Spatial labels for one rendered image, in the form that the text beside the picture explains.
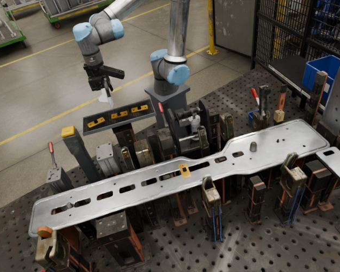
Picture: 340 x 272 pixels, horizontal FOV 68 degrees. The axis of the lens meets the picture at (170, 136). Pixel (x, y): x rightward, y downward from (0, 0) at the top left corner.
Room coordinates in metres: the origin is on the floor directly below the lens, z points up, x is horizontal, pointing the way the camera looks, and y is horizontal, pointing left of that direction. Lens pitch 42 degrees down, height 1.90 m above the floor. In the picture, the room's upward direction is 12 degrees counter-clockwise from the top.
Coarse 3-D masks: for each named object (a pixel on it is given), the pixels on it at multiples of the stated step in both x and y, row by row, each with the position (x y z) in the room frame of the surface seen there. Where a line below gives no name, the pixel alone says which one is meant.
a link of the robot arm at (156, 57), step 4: (156, 52) 1.32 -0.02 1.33; (160, 52) 1.30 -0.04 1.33; (164, 52) 1.28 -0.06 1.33; (152, 56) 1.28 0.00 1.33; (156, 56) 1.27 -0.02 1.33; (160, 56) 1.25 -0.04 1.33; (152, 60) 1.28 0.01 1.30; (156, 60) 1.26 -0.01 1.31; (160, 60) 1.24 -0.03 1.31; (152, 64) 1.29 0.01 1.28; (156, 64) 1.26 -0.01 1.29; (152, 68) 1.30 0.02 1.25; (156, 68) 1.25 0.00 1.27; (156, 72) 1.27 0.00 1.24; (156, 76) 1.28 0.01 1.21; (160, 76) 1.26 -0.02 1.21
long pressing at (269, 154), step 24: (240, 144) 0.83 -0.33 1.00; (264, 144) 0.80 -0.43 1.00; (288, 144) 0.77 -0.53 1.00; (312, 144) 0.74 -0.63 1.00; (144, 168) 0.80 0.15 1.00; (168, 168) 0.77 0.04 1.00; (216, 168) 0.72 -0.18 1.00; (240, 168) 0.69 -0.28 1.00; (264, 168) 0.66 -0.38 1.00; (72, 192) 0.75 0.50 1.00; (96, 192) 0.73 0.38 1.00; (144, 192) 0.67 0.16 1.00; (168, 192) 0.65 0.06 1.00; (48, 216) 0.65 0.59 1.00; (72, 216) 0.62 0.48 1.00; (96, 216) 0.60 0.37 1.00
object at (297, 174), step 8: (296, 168) 0.60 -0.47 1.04; (288, 176) 0.58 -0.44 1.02; (296, 176) 0.56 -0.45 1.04; (304, 176) 0.55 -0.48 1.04; (280, 184) 0.62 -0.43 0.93; (288, 184) 0.58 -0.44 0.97; (296, 184) 0.54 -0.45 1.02; (304, 184) 0.55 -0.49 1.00; (280, 192) 0.61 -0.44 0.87; (288, 192) 0.56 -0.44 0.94; (296, 192) 0.54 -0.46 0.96; (280, 200) 0.60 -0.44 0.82; (288, 200) 0.56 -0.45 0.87; (272, 208) 0.63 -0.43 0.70; (280, 208) 0.58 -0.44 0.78; (288, 208) 0.55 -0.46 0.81; (280, 216) 0.57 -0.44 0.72; (288, 216) 0.55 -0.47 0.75; (280, 224) 0.54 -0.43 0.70; (288, 224) 0.53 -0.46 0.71
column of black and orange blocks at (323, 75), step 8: (320, 72) 1.00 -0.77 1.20; (320, 80) 0.97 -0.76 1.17; (312, 88) 1.01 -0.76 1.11; (320, 88) 0.97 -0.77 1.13; (312, 96) 0.99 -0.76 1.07; (320, 96) 0.97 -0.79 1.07; (312, 104) 0.98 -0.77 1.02; (312, 112) 0.97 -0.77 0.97; (304, 120) 1.00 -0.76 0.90; (312, 120) 0.97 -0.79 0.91
